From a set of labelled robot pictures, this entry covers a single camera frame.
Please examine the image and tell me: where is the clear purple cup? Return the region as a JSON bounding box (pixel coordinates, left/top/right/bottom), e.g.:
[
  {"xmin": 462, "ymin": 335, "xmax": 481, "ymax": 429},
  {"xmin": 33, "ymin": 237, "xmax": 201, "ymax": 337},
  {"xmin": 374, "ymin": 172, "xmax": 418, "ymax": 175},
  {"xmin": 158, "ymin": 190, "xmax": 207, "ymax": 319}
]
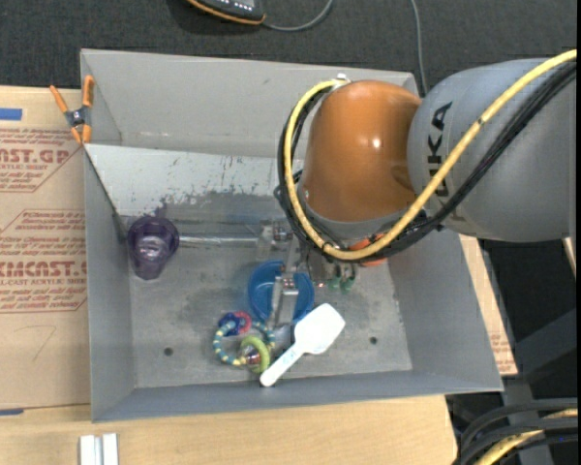
[{"xmin": 126, "ymin": 215, "xmax": 181, "ymax": 281}]

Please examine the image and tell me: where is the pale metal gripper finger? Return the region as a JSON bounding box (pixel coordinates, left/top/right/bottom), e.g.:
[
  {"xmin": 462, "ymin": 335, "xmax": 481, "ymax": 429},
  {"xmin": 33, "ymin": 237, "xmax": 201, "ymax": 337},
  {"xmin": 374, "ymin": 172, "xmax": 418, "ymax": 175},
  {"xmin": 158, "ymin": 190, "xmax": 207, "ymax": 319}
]
[
  {"xmin": 177, "ymin": 222, "xmax": 292, "ymax": 250},
  {"xmin": 269, "ymin": 274, "xmax": 300, "ymax": 331}
]

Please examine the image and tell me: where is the blue bowl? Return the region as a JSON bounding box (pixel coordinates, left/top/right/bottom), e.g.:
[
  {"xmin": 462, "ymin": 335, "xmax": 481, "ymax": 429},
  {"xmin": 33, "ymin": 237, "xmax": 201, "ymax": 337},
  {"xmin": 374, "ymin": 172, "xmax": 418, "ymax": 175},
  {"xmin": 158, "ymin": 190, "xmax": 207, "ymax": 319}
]
[{"xmin": 246, "ymin": 259, "xmax": 317, "ymax": 325}]

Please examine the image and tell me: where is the grey metal bin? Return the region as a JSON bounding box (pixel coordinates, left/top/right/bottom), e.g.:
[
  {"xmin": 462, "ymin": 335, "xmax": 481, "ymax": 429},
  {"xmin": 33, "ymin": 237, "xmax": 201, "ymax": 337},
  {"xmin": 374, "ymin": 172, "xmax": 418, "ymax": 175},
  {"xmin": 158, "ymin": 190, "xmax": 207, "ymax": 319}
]
[{"xmin": 79, "ymin": 48, "xmax": 505, "ymax": 423}]

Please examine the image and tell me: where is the brown cardboard board, red print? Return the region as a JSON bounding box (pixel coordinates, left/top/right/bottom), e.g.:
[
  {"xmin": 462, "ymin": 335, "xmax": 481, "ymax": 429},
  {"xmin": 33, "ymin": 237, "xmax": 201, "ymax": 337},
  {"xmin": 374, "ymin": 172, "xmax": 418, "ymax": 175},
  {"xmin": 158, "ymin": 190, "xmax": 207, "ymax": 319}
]
[{"xmin": 0, "ymin": 83, "xmax": 94, "ymax": 412}]

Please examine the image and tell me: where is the colourful ring rattle toy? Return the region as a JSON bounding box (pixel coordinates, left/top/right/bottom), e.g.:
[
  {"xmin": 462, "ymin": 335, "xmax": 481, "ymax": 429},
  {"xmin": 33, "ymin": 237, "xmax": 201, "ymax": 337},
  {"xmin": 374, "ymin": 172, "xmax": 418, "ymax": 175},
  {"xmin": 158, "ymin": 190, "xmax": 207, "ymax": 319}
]
[{"xmin": 212, "ymin": 310, "xmax": 277, "ymax": 375}]

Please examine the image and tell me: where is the white plastic scoop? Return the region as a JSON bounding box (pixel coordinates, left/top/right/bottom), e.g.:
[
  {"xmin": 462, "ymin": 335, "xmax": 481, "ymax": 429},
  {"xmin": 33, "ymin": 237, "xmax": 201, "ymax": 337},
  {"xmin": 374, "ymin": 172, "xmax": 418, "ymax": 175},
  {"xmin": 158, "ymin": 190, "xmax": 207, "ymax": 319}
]
[{"xmin": 259, "ymin": 302, "xmax": 347, "ymax": 388}]

